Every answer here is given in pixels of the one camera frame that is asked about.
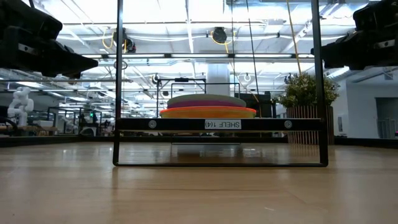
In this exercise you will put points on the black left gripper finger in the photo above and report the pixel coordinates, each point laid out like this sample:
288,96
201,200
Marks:
77,65

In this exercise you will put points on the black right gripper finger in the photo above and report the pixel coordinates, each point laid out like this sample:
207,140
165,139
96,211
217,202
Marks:
329,56

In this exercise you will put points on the purple plastic plate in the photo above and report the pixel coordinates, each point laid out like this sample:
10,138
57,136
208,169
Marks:
199,102

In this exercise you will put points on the magenta plastic plate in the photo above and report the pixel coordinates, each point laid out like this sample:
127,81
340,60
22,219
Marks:
199,106

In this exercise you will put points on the orange translucent plastic plate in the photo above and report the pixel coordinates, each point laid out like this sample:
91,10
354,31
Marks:
208,113

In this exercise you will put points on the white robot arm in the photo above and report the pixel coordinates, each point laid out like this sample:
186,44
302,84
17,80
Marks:
20,105

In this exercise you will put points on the white shelf label sticker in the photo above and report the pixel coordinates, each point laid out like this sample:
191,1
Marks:
222,124

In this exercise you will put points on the small potted green plant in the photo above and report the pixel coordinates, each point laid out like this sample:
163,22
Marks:
306,90

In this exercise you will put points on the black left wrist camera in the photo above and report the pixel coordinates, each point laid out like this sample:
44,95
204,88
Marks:
31,21

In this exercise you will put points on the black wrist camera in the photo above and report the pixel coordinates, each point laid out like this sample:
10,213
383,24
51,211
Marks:
31,21
379,15

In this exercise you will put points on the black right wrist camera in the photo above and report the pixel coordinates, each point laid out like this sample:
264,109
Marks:
379,15

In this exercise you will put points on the black metal table frame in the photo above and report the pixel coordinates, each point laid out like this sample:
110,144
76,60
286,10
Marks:
62,140

